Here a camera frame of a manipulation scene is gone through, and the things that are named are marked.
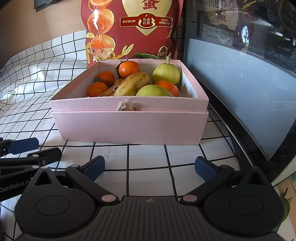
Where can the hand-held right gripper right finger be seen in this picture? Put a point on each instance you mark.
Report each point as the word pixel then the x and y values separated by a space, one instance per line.
pixel 204 168

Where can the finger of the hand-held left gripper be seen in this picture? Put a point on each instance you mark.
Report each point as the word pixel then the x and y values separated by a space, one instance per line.
pixel 46 156
pixel 23 144

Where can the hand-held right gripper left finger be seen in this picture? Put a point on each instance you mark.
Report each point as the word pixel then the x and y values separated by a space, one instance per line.
pixel 94 168

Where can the pink cardboard box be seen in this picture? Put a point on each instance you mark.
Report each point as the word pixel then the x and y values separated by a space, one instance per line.
pixel 129 125

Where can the orange tangerine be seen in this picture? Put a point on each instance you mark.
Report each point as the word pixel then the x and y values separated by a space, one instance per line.
pixel 106 77
pixel 97 90
pixel 168 87

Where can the yellow banana with sticker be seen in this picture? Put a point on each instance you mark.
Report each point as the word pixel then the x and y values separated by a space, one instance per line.
pixel 111 90

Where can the plain yellow banana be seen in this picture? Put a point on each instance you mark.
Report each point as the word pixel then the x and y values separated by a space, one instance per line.
pixel 131 85

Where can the yellow-green pear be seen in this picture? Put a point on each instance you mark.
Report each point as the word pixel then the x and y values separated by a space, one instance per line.
pixel 152 91
pixel 165 74

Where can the tangerine with green leaf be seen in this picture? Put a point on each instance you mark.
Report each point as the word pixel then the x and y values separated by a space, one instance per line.
pixel 129 69

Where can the green object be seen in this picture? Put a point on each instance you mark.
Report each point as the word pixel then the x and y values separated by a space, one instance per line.
pixel 286 206

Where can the black computer case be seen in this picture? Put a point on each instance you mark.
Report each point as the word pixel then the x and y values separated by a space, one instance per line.
pixel 242 81

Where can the red snack bag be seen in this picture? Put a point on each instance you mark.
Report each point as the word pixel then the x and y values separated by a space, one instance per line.
pixel 138 34

